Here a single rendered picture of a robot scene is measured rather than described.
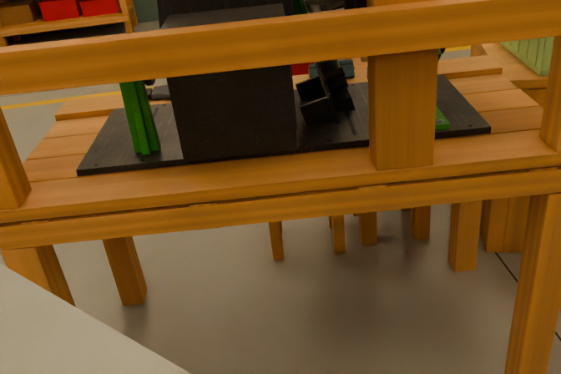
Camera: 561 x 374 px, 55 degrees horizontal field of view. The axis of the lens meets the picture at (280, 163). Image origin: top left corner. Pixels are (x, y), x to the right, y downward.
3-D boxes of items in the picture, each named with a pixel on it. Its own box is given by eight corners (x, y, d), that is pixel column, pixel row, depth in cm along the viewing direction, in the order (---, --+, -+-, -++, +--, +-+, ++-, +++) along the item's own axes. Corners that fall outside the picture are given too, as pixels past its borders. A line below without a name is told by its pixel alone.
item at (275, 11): (190, 132, 156) (168, 14, 139) (295, 121, 155) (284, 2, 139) (183, 162, 139) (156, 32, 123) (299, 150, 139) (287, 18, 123)
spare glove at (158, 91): (140, 104, 179) (138, 98, 178) (144, 93, 188) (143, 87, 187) (199, 97, 180) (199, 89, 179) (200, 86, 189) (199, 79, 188)
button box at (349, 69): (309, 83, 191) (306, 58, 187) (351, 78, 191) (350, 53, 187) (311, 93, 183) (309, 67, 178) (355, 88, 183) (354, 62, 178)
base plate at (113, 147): (114, 113, 179) (113, 108, 178) (442, 79, 178) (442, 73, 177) (78, 176, 143) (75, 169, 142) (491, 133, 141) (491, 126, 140)
